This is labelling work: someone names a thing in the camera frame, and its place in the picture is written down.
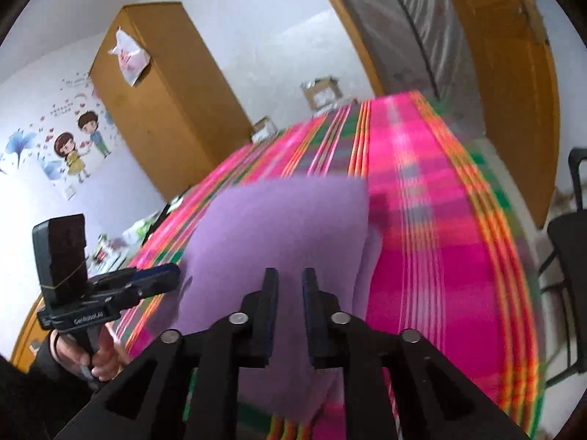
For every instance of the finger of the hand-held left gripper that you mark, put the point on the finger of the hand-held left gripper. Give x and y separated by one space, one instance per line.
158 277

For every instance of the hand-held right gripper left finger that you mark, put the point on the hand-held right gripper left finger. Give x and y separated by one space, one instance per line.
270 325

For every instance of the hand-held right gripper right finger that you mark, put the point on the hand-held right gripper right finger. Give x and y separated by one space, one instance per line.
311 330

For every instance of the purple fleece pants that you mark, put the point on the purple fleece pants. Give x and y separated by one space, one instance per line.
275 224

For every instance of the person's left forearm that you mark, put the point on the person's left forearm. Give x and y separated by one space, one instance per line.
32 389

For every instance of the person's left hand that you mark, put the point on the person's left hand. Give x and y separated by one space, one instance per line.
105 362

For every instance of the cluster of toiletry bottles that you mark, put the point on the cluster of toiletry bottles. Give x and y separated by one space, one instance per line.
108 252

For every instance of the wooden bed headboard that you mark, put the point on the wooden bed headboard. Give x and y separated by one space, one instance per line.
25 343

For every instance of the pink plaid blanket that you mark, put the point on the pink plaid blanket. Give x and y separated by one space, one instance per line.
435 238

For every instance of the wooden wardrobe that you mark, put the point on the wooden wardrobe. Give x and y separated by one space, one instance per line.
174 114

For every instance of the white open box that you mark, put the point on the white open box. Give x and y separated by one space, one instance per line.
263 129

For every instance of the white pink plastic bag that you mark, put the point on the white pink plastic bag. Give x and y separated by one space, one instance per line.
130 59

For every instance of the open cardboard box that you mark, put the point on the open cardboard box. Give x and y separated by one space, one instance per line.
323 96

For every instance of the black chair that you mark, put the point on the black chair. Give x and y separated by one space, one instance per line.
568 247

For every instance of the grey plastic curtain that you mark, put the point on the grey plastic curtain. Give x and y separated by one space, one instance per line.
412 32

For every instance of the wooden door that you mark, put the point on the wooden door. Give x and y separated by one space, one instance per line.
504 78

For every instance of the white wall switch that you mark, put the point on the white wall switch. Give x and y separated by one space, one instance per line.
69 192

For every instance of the cartoon wall sticker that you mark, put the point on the cartoon wall sticker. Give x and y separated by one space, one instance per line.
69 151

